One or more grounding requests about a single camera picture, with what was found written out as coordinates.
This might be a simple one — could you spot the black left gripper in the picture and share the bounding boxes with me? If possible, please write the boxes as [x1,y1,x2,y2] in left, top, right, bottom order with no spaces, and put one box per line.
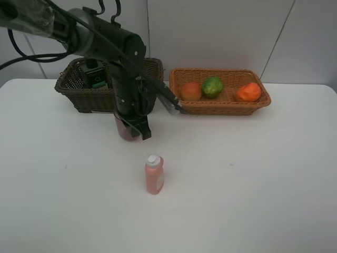
[108,62,156,140]

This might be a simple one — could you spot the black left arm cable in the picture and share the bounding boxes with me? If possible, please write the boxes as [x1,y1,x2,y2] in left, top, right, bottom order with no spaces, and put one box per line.
[0,0,148,80]

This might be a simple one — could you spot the orange wicker basket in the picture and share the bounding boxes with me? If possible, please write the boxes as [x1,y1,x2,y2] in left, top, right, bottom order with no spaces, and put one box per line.
[170,67,271,116]

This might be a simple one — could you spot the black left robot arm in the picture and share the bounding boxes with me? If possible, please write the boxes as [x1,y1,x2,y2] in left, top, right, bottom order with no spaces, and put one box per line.
[1,1,155,140]

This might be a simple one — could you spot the dark green pump soap bottle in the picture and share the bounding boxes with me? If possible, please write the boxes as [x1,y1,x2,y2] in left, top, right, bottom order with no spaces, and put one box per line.
[81,59,108,90]

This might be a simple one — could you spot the dark brown wicker basket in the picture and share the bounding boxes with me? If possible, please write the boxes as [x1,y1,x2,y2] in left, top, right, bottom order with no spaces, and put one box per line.
[55,58,164,113]

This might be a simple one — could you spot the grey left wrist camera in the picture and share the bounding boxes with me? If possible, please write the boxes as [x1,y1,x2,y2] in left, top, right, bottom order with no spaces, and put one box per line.
[153,80,188,115]

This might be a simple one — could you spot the red yellow peach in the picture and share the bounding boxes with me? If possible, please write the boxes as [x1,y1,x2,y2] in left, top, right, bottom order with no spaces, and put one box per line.
[181,82,202,102]

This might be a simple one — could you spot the pink dish soap bottle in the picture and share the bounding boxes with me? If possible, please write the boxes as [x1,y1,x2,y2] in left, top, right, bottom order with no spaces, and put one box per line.
[145,153,164,194]

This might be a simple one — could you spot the translucent purple plastic cup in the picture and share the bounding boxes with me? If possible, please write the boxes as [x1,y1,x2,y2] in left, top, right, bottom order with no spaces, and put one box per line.
[115,116,140,141]

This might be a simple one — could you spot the green lime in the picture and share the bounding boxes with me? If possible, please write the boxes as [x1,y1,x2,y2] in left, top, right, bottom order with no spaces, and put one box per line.
[202,76,224,99]

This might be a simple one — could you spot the orange tangerine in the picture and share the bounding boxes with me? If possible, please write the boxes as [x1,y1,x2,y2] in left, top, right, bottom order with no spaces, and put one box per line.
[236,82,262,102]

